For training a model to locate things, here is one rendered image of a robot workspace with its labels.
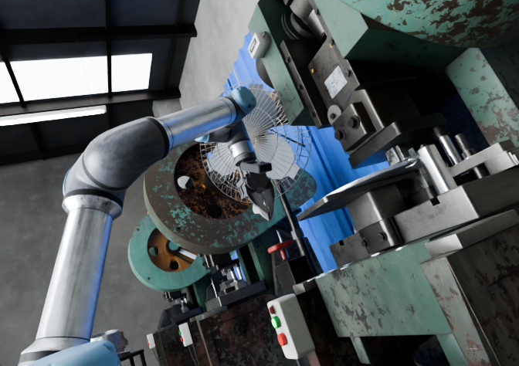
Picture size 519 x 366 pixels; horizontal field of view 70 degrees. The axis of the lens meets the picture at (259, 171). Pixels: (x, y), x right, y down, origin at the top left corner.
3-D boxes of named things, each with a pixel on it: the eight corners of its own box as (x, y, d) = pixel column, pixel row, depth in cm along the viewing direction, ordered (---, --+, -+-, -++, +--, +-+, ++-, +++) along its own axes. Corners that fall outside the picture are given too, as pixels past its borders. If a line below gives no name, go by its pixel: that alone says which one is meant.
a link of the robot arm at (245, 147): (254, 138, 116) (230, 143, 112) (259, 151, 115) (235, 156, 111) (246, 149, 122) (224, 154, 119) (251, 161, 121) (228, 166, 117)
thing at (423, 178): (428, 187, 79) (418, 168, 80) (385, 209, 91) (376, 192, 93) (456, 178, 82) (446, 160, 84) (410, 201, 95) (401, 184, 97)
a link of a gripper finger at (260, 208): (264, 224, 113) (254, 196, 116) (271, 218, 108) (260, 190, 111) (255, 226, 112) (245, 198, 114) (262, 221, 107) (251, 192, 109)
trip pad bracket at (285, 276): (314, 332, 92) (286, 257, 98) (297, 333, 101) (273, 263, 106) (333, 323, 95) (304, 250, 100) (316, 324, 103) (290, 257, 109)
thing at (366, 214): (354, 262, 66) (323, 193, 70) (317, 274, 78) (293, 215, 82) (446, 225, 77) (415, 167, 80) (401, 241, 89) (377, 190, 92)
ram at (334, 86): (370, 130, 80) (317, 23, 88) (334, 159, 92) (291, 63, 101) (425, 119, 87) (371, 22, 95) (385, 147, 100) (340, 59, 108)
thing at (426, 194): (435, 199, 74) (429, 185, 75) (376, 225, 92) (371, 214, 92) (484, 182, 81) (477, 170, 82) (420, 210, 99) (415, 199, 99)
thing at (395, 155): (401, 159, 86) (395, 145, 87) (388, 167, 91) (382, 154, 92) (412, 157, 88) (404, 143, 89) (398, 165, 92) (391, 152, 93)
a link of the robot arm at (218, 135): (205, 103, 104) (233, 106, 112) (184, 124, 111) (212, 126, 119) (213, 127, 102) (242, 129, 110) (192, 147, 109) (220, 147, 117)
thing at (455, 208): (480, 218, 59) (462, 184, 61) (336, 267, 97) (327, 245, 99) (575, 179, 72) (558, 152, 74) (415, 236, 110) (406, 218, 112)
